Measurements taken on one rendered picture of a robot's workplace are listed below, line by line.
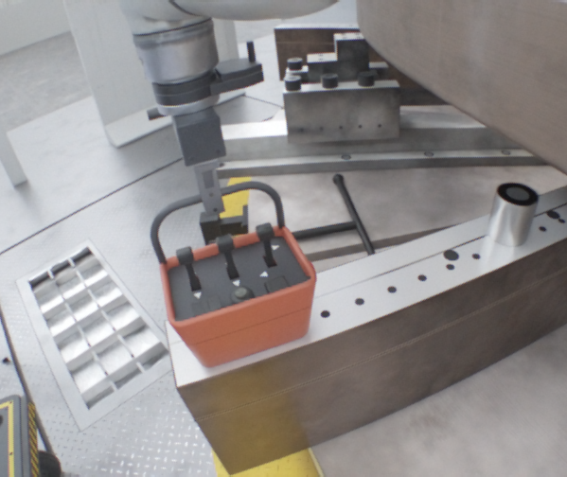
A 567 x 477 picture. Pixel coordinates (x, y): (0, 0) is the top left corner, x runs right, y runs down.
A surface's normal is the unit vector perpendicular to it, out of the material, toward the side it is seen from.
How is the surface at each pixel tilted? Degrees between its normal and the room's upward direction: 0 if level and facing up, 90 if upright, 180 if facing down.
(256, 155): 90
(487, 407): 0
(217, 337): 98
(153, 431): 0
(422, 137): 72
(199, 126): 90
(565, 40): 90
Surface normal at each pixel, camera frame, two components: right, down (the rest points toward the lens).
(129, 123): 0.31, -0.37
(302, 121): -0.06, 0.63
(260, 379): 0.33, 0.57
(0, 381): -0.11, -0.77
